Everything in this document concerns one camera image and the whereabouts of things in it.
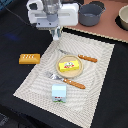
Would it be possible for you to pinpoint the orange toy bread loaf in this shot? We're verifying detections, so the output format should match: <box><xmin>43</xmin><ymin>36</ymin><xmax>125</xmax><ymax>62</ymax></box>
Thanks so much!
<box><xmin>19</xmin><ymin>54</ymin><xmax>40</xmax><ymax>64</ymax></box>

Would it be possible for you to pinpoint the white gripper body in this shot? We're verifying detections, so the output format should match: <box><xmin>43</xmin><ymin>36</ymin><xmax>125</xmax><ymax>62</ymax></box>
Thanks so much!
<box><xmin>26</xmin><ymin>0</ymin><xmax>79</xmax><ymax>29</ymax></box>

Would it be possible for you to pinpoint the pink stove mat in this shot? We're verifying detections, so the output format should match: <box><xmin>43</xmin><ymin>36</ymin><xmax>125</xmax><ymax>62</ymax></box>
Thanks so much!
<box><xmin>69</xmin><ymin>0</ymin><xmax>128</xmax><ymax>43</ymax></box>

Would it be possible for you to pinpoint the knife with wooden handle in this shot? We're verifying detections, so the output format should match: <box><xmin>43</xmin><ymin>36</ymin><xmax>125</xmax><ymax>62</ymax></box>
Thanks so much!
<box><xmin>58</xmin><ymin>49</ymin><xmax>98</xmax><ymax>63</ymax></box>

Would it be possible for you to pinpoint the large grey pot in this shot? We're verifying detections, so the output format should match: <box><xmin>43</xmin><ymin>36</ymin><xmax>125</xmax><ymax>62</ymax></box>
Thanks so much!
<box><xmin>79</xmin><ymin>4</ymin><xmax>105</xmax><ymax>26</ymax></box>

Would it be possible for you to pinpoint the light blue milk carton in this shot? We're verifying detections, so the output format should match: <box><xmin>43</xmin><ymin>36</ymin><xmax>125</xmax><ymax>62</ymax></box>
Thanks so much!
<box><xmin>52</xmin><ymin>84</ymin><xmax>67</xmax><ymax>102</ymax></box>

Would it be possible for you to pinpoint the yellow butter box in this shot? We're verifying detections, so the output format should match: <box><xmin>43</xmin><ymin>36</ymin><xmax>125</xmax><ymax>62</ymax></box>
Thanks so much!
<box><xmin>58</xmin><ymin>60</ymin><xmax>81</xmax><ymax>72</ymax></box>

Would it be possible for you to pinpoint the woven beige placemat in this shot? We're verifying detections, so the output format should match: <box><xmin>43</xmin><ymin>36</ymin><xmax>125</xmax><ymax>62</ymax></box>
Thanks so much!
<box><xmin>14</xmin><ymin>32</ymin><xmax>114</xmax><ymax>128</ymax></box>

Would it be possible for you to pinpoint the fork with wooden handle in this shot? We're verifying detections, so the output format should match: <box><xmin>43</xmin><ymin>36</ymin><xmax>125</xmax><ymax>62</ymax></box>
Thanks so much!
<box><xmin>45</xmin><ymin>72</ymin><xmax>86</xmax><ymax>89</ymax></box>

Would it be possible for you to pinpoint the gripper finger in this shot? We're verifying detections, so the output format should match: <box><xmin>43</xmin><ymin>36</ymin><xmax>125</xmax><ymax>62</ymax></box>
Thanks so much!
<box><xmin>50</xmin><ymin>27</ymin><xmax>62</xmax><ymax>41</ymax></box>

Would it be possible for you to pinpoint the round wooden plate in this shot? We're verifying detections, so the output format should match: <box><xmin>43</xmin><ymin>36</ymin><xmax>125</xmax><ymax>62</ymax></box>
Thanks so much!
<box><xmin>56</xmin><ymin>55</ymin><xmax>83</xmax><ymax>78</ymax></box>

